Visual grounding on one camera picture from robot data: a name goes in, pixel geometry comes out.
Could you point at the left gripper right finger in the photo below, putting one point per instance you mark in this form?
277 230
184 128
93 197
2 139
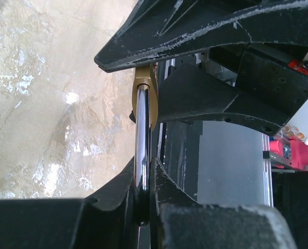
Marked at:
177 221

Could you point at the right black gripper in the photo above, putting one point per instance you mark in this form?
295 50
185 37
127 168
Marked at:
271 81

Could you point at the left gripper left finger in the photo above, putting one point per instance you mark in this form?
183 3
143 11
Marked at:
101 220

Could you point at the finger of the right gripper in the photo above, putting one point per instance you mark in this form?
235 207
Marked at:
161 30

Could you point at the brass long-shackle padlock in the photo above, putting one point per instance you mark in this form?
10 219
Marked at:
145 110

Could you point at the aluminium frame rail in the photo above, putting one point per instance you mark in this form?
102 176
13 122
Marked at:
267 172

